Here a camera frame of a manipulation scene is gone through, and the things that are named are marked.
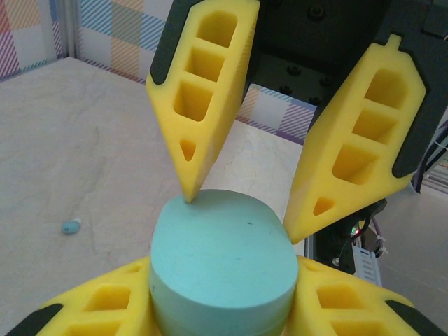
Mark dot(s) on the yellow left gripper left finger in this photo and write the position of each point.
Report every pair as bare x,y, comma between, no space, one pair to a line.
105,308

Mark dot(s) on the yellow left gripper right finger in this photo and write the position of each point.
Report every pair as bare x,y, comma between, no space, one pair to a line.
350,308

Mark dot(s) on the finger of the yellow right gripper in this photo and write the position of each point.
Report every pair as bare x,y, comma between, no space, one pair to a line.
231,87
325,196

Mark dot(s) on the blue earbud charging case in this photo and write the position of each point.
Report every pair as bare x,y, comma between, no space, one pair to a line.
224,259

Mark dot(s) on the aluminium corner post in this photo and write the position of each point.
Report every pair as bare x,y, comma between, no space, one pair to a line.
70,28

